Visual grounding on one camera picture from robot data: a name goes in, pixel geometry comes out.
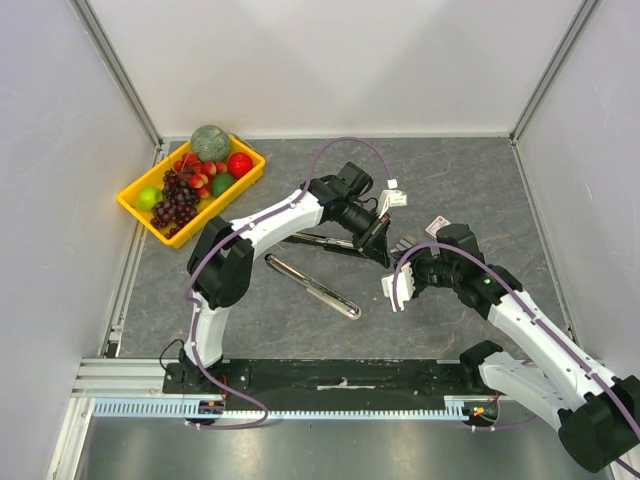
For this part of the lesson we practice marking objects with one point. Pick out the dark green lime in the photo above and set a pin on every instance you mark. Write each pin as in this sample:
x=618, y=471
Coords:
x=221, y=183

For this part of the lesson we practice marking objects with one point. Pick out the slotted cable duct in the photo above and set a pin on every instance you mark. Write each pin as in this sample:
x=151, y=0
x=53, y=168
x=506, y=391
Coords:
x=453, y=410

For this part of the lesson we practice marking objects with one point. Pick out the red peach cluster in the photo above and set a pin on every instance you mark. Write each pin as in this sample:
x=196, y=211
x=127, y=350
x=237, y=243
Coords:
x=197, y=174

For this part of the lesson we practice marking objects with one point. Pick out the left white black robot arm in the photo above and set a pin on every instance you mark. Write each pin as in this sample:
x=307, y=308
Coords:
x=221, y=264

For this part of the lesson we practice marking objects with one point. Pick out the white black stapler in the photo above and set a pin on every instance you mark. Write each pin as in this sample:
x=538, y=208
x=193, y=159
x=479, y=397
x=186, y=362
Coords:
x=328, y=296

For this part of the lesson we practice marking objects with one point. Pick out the yellow plastic tray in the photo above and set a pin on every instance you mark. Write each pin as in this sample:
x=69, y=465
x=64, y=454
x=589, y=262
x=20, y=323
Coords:
x=207, y=208

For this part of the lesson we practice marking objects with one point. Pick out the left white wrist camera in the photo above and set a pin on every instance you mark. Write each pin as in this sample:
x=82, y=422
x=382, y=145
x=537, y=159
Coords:
x=390, y=199

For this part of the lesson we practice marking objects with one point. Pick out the green melon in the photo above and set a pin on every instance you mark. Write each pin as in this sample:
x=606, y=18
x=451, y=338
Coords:
x=211, y=143

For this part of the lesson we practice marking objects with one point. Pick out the red white staple box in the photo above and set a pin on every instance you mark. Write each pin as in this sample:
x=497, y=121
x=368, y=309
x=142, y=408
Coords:
x=435, y=225

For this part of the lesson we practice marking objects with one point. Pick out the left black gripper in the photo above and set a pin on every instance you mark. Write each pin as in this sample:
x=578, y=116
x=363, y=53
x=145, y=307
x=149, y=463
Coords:
x=377, y=247

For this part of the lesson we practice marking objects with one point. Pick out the purple grape bunch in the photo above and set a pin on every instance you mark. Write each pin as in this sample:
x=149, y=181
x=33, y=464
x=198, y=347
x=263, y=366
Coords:
x=178, y=208

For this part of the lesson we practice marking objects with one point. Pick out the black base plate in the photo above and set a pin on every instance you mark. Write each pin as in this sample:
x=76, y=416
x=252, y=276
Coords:
x=341, y=384

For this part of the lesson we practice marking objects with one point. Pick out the light green lime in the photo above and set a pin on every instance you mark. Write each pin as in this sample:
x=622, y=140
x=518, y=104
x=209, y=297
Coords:
x=148, y=197

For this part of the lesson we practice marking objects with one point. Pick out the red apple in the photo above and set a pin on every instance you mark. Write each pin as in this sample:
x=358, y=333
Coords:
x=239, y=164

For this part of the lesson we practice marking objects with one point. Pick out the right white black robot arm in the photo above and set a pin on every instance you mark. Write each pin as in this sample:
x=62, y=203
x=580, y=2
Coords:
x=594, y=411

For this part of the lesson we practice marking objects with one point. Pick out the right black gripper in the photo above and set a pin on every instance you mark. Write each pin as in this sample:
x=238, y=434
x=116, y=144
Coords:
x=417, y=270

